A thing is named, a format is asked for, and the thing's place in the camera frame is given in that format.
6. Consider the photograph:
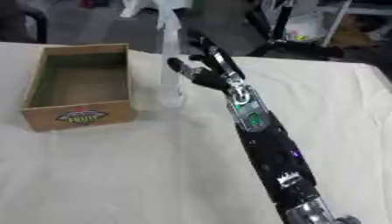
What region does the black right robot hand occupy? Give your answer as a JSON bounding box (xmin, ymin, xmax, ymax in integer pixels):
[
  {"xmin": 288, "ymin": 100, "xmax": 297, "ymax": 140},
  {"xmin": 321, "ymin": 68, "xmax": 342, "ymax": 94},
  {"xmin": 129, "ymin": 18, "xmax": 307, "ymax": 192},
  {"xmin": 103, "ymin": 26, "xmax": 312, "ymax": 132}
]
[{"xmin": 165, "ymin": 28, "xmax": 247, "ymax": 94}]

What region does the tan cardboard box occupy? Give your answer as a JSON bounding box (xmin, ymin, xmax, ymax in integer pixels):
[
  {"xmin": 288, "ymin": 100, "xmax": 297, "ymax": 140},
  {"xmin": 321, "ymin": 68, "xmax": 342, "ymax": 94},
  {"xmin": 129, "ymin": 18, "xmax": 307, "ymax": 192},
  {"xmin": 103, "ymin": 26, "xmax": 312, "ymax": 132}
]
[{"xmin": 19, "ymin": 43, "xmax": 140, "ymax": 133}]

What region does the black tripod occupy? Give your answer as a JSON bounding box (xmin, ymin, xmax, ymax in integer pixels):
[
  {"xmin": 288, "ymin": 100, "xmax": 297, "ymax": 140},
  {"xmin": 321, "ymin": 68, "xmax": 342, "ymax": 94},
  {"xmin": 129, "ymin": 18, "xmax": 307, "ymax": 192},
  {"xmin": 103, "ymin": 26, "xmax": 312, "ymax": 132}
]
[{"xmin": 243, "ymin": 0, "xmax": 347, "ymax": 60}]

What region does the white metal rack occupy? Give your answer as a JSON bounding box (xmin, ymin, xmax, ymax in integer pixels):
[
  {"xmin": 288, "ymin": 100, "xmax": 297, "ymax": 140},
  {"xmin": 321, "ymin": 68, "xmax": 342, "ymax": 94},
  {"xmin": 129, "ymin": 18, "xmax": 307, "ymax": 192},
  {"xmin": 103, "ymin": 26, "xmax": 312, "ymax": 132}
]
[{"xmin": 283, "ymin": 0, "xmax": 392, "ymax": 48}]

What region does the black chair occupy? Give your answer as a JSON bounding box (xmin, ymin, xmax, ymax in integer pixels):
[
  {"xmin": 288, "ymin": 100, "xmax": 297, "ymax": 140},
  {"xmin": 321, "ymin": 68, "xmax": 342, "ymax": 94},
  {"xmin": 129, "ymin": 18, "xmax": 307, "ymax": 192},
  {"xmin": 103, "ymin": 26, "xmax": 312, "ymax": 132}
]
[{"xmin": 0, "ymin": 0, "xmax": 49, "ymax": 45}]

